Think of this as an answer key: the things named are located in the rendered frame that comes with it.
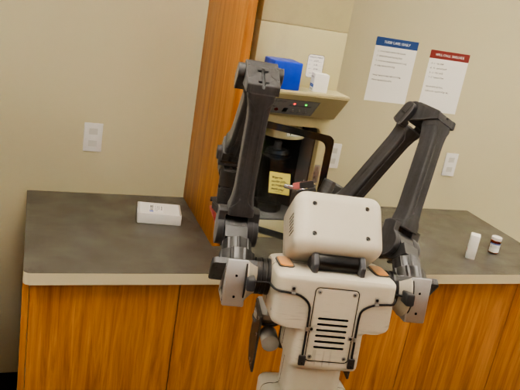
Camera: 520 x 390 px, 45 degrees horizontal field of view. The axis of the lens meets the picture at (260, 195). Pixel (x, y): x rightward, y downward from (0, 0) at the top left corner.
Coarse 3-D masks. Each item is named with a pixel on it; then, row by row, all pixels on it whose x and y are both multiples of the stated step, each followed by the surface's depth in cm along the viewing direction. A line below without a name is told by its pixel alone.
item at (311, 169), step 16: (272, 128) 212; (288, 128) 210; (272, 144) 213; (288, 144) 211; (304, 144) 209; (320, 144) 207; (272, 160) 214; (288, 160) 212; (304, 160) 210; (320, 160) 208; (304, 176) 212; (320, 176) 210; (256, 192) 219; (272, 208) 219; (272, 224) 220
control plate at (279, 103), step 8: (280, 104) 210; (288, 104) 210; (296, 104) 211; (304, 104) 211; (312, 104) 212; (280, 112) 214; (288, 112) 215; (296, 112) 215; (304, 112) 216; (312, 112) 217
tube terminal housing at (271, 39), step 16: (256, 32) 208; (272, 32) 207; (288, 32) 209; (304, 32) 211; (320, 32) 213; (336, 32) 214; (256, 48) 208; (272, 48) 209; (288, 48) 211; (304, 48) 213; (320, 48) 215; (336, 48) 216; (304, 64) 215; (336, 64) 219; (304, 80) 217; (336, 80) 221; (320, 128) 225
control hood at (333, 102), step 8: (304, 88) 214; (280, 96) 205; (288, 96) 206; (296, 96) 206; (304, 96) 207; (312, 96) 208; (320, 96) 208; (328, 96) 209; (336, 96) 210; (344, 96) 212; (320, 104) 213; (328, 104) 213; (336, 104) 214; (344, 104) 214; (272, 112) 214; (320, 112) 217; (328, 112) 218; (336, 112) 218
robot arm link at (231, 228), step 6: (228, 216) 153; (228, 222) 152; (234, 222) 152; (240, 222) 152; (246, 222) 153; (228, 228) 149; (234, 228) 150; (240, 228) 150; (246, 228) 151; (228, 234) 149; (234, 234) 149; (240, 234) 149; (246, 234) 150; (222, 240) 152
